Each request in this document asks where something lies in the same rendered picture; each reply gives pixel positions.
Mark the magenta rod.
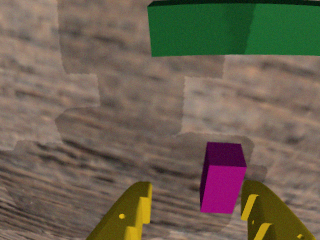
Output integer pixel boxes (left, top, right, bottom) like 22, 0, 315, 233
200, 142, 247, 214

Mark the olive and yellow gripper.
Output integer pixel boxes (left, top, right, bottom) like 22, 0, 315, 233
86, 180, 316, 240

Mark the green rod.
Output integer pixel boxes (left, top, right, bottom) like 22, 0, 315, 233
147, 0, 320, 57

